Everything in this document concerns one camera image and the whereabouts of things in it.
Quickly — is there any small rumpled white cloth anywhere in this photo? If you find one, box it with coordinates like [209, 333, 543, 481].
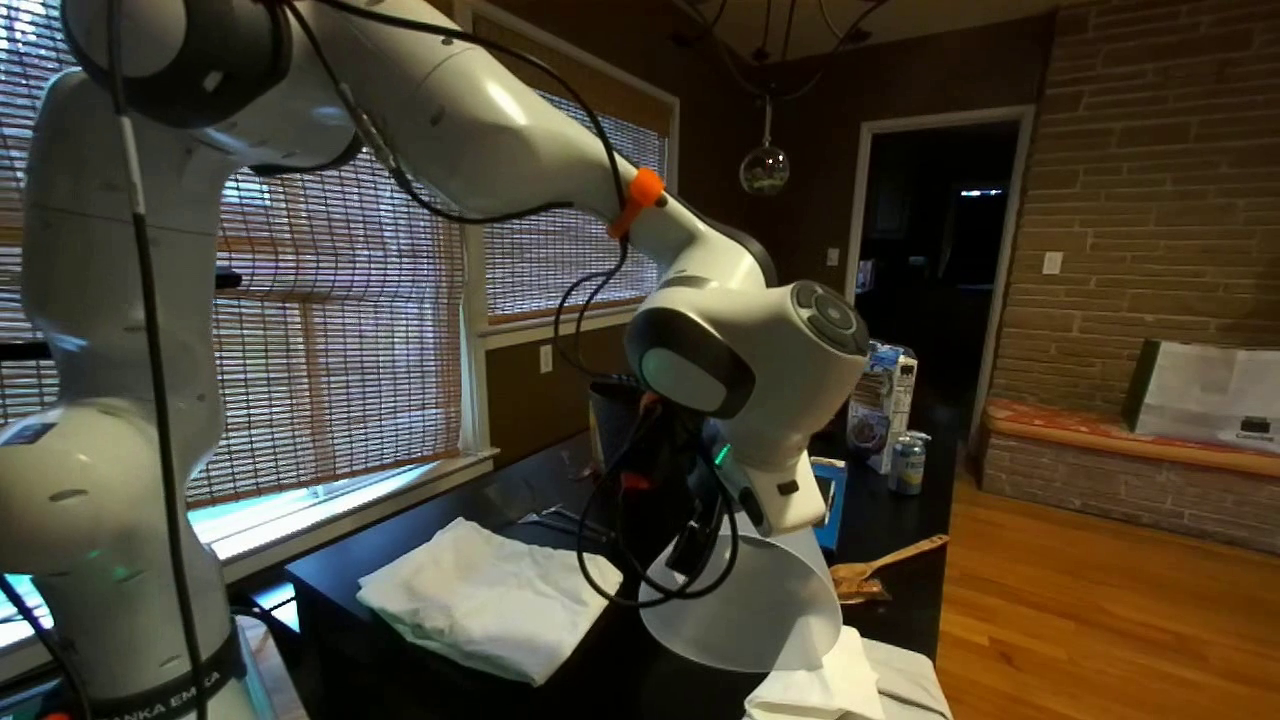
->
[741, 622, 957, 720]

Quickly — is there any white door frame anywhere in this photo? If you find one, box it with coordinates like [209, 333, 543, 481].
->
[838, 98, 1038, 450]

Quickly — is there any wooden spatula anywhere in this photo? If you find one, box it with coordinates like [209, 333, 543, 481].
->
[826, 531, 952, 613]

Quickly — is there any large folded white cloth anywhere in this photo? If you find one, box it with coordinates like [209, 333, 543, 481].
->
[353, 513, 630, 692]

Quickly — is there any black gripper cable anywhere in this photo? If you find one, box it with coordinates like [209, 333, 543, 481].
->
[272, 0, 744, 613]

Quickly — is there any brick fireplace hearth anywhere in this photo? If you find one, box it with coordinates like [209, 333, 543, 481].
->
[974, 397, 1280, 557]

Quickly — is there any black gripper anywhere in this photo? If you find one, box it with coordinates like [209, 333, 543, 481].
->
[615, 397, 733, 591]

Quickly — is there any metal drink can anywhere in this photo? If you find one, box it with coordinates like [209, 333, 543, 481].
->
[887, 426, 931, 501]

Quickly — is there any hanging glass globe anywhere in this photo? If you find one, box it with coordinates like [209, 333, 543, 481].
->
[735, 139, 797, 199]

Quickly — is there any standing blue white package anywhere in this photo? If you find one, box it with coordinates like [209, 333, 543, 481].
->
[849, 336, 919, 456]

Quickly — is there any flat blue snack box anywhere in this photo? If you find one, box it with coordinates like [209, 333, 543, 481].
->
[807, 450, 851, 557]

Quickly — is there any orange cable strap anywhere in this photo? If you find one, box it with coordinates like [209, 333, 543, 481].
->
[608, 164, 672, 246]

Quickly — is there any white translucent cone shade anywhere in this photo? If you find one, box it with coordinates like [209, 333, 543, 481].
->
[635, 513, 849, 674]

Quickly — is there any white board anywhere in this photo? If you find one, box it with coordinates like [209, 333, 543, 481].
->
[1126, 336, 1280, 450]

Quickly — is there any thin grey cable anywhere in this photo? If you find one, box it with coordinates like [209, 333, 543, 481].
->
[101, 0, 214, 720]

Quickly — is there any small woven window blind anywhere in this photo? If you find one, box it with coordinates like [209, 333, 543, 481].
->
[479, 102, 672, 325]

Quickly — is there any large woven window blind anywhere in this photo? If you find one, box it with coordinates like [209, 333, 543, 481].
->
[0, 0, 471, 507]

